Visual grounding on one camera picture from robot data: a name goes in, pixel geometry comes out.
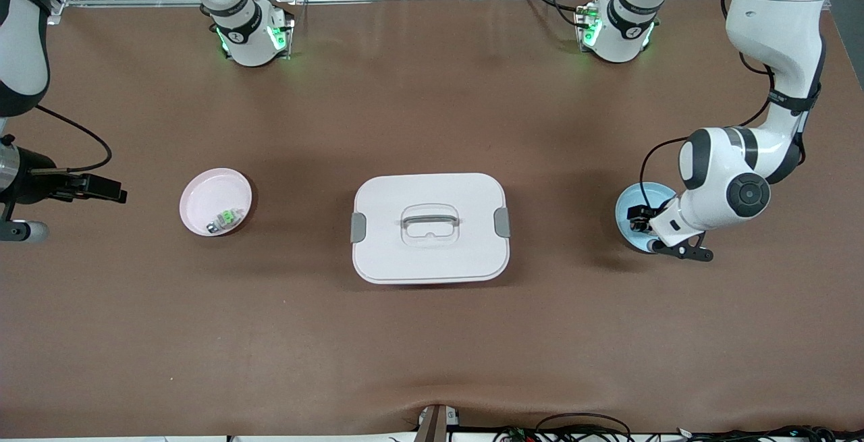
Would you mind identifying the light blue round plate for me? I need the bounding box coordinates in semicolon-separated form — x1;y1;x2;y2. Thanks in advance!
614;182;680;254

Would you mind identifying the pale pink round plate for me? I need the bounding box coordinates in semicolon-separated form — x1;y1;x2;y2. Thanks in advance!
179;167;254;238

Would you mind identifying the white lidded storage box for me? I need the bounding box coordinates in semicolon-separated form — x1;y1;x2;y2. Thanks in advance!
350;172;512;285

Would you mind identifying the brown table mat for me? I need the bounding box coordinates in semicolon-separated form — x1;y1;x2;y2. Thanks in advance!
0;0;864;439

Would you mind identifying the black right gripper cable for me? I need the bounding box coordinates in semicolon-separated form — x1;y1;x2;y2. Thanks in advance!
30;103;113;174

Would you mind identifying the green push-button switch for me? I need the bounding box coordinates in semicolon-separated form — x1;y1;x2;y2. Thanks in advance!
206;207;245;235

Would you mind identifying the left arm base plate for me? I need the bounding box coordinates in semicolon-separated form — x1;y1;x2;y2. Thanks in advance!
574;3;659;59

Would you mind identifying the black cable loop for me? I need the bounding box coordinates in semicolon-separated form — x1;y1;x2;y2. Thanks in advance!
535;412;633;442

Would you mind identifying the black left arm base cable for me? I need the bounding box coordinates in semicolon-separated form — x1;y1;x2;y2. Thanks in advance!
518;0;591;28

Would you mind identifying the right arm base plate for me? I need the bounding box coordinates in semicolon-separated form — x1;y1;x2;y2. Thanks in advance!
219;7;296;61

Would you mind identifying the tangled cable bundle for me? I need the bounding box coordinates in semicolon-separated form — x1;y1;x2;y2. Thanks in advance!
493;424;864;442

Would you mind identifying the small metal edge bracket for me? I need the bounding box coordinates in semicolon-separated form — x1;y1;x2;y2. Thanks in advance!
415;404;461;442

